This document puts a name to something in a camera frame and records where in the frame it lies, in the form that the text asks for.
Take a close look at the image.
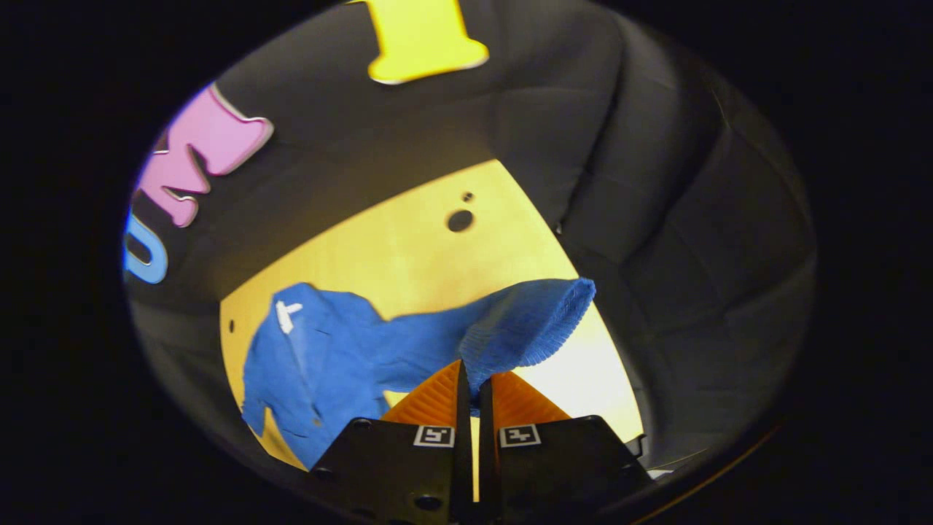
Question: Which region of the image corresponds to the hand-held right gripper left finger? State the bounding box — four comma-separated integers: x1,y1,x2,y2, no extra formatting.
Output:
306,359,473,525

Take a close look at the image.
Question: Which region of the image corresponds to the blue button shirt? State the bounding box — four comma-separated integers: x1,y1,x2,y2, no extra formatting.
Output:
241,277,597,471

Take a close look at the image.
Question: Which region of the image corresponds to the black backdrop cloth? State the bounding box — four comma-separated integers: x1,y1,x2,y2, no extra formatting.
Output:
122,0,817,475

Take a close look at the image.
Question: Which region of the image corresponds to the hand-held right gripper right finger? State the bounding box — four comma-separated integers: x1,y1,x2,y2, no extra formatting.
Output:
477,370,655,525

